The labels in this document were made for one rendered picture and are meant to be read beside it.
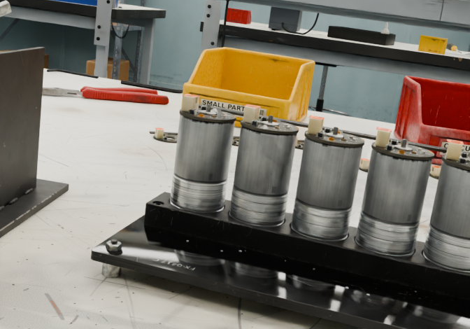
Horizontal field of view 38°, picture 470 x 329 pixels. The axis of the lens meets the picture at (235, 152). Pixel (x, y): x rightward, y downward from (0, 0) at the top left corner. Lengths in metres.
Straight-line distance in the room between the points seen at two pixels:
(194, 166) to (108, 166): 0.15
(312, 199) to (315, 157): 0.02
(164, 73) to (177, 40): 0.25
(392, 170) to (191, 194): 0.09
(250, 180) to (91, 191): 0.12
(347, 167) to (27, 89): 0.16
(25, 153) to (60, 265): 0.08
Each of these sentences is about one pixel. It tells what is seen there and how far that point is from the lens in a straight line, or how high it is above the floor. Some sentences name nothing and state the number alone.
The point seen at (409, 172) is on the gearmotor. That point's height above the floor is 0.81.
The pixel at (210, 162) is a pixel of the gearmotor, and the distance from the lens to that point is 0.29.
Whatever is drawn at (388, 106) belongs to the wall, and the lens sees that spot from 4.73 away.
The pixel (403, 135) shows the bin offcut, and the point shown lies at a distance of 0.64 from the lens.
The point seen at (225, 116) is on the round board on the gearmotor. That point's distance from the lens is 0.29.
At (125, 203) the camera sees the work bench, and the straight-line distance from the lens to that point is 0.36.
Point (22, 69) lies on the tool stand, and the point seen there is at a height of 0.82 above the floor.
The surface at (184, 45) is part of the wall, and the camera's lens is 4.87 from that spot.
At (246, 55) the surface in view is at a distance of 0.71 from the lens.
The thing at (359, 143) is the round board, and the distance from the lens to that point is 0.28.
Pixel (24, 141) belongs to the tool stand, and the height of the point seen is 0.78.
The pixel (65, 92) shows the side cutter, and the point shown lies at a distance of 0.66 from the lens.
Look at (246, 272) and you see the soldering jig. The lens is 0.26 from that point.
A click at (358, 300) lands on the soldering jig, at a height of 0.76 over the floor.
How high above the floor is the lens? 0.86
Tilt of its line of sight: 13 degrees down
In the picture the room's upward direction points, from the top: 8 degrees clockwise
